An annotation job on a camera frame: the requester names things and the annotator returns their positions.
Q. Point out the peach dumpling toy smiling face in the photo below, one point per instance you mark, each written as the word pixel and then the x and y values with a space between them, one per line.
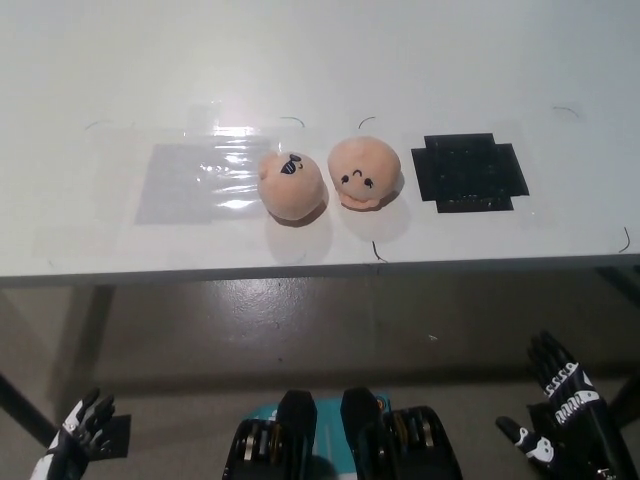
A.
pixel 365 160

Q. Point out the clear plastic film sheet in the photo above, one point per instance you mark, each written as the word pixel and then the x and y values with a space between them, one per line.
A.
pixel 200 112

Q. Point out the grey tape square patch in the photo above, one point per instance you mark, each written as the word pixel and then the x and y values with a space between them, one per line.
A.
pixel 190 185

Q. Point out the black table leg brace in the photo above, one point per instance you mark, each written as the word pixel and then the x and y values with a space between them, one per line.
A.
pixel 25 405
pixel 627 405

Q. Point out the left black robot body block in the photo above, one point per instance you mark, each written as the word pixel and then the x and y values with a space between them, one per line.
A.
pixel 295 435

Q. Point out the black tape square patch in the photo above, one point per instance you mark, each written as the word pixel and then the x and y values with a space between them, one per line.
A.
pixel 470 172

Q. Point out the black floor tape patch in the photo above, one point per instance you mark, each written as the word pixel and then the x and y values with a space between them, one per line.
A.
pixel 119 435

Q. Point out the peach dumpling toy laughing face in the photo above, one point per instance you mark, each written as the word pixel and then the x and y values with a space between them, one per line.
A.
pixel 292 192

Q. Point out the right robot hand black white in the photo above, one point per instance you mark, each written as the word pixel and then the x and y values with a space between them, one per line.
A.
pixel 580 430

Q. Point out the right black robot body block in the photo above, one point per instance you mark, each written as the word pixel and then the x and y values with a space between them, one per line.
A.
pixel 370 435

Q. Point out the black robot body block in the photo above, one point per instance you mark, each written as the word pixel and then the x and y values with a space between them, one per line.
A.
pixel 370 435
pixel 295 435

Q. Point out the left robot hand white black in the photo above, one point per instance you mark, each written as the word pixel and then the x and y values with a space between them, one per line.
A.
pixel 70 445

